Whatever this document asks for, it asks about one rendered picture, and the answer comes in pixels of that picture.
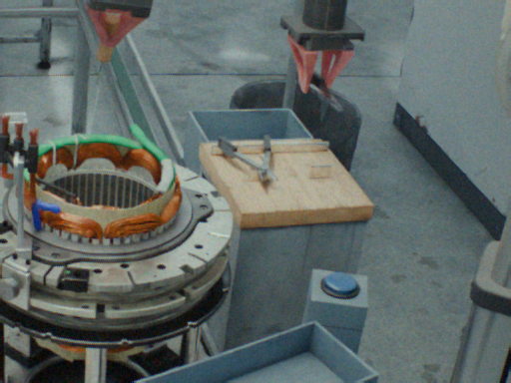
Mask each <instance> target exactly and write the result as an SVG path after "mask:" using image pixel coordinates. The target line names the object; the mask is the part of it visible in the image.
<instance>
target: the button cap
mask: <svg viewBox="0 0 511 383"><path fill-rule="evenodd" d="M324 287H325V288H326V289H327V290H329V291H331V292H333V293H340V294H350V293H353V292H355V291H356V288H357V280H356V279H355V278H354V277H353V276H352V275H348V274H346V273H342V272H334V273H331V274H329V275H328V276H327V277H326V279H325V280H324Z"/></svg>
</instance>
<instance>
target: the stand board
mask: <svg viewBox="0 0 511 383"><path fill-rule="evenodd" d="M270 142H271V143H299V142H323V140H322V139H310V140H281V141H270ZM217 144H218V143H200V148H199V160H200V161H201V163H202V165H203V167H204V168H206V170H207V172H208V174H209V175H210V177H211V179H212V181H213V182H214V184H215V186H216V188H217V189H218V191H219V193H220V195H221V196H222V197H224V198H225V199H226V201H227V203H228V205H229V207H230V210H231V213H232V216H233V218H234V220H235V222H236V223H237V225H238V227H239V228H240V229H242V228H259V227H276V226H291V225H294V224H310V223H326V222H343V221H360V220H371V217H372V212H373V204H372V203H371V201H370V200H369V199H368V197H367V195H366V194H365V193H364V192H363V191H362V189H361V188H360V187H359V186H358V184H357V183H356V182H355V181H354V180H353V178H352V177H351V176H350V175H349V174H348V172H347V171H346V170H345V169H344V168H343V166H342V165H341V164H340V163H339V161H338V160H337V159H336V158H335V157H334V154H333V153H332V152H331V151H330V149H328V152H324V151H317V153H316V152H291V153H271V154H270V159H269V164H268V167H269V168H271V171H272V173H273V174H274V175H275V176H276V177H277V178H278V182H277V181H276V180H275V179H273V178H272V177H270V179H269V181H265V182H248V174H249V169H251V168H250V167H248V166H247V165H245V164H243V163H242V162H240V161H239V160H237V159H233V160H232V159H231V158H230V157H228V155H212V154H211V152H212V146H214V145H217ZM243 155H245V157H247V158H248V159H250V160H252V161H254V162H255V163H258V164H260V165H261V166H262V163H263V161H262V160H261V158H260V157H263V158H264V154H243ZM325 165H332V168H331V174H330V178H329V179H310V178H309V174H310V168H311V166H325Z"/></svg>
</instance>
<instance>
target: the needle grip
mask: <svg viewBox="0 0 511 383"><path fill-rule="evenodd" d="M105 24H106V27H107V30H108V33H109V36H114V35H115V34H116V33H117V31H118V30H119V28H120V24H121V19H120V18H119V17H117V16H115V15H110V16H107V17H106V20H105ZM112 51H113V47H109V46H106V47H103V46H102V44H101V42H99V46H98V50H97V55H96V59H97V61H99V62H102V63H105V62H109V61H110V59H111V55H112Z"/></svg>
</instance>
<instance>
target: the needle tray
mask: <svg viewBox="0 0 511 383"><path fill-rule="evenodd" d="M378 377H379V374H378V373H377V372H376V371H374V370H373V369H372V368H371V367H370V366H368V365H367V364H366V363H365V362H364V361H363V360H361V359H360V358H359V357H358V356H357V355H356V354H354V353H353V352H352V351H350V350H349V349H348V348H347V347H346V346H345V345H344V344H343V343H341V342H340V341H339V340H338V339H337V338H336V337H334V336H333V335H332V334H330V333H328V332H327V331H326V330H325V328H324V327H322V326H321V325H320V324H319V323H318V322H317V321H315V320H313V321H310V322H307V323H304V324H302V325H299V326H297V327H294V328H291V329H289V330H287V331H285V332H282V333H279V334H276V335H273V336H271V337H268V338H265V339H262V340H259V341H256V342H253V343H250V344H247V345H245V346H242V347H239V348H236V349H233V350H230V351H227V352H224V353H219V354H216V355H213V356H210V357H207V358H204V359H201V360H198V361H195V362H193V363H190V364H187V365H184V366H181V367H178V368H175V369H172V370H169V371H167V372H164V373H161V374H158V375H152V376H149V377H146V378H144V379H142V380H139V381H136V382H133V383H377V382H378Z"/></svg>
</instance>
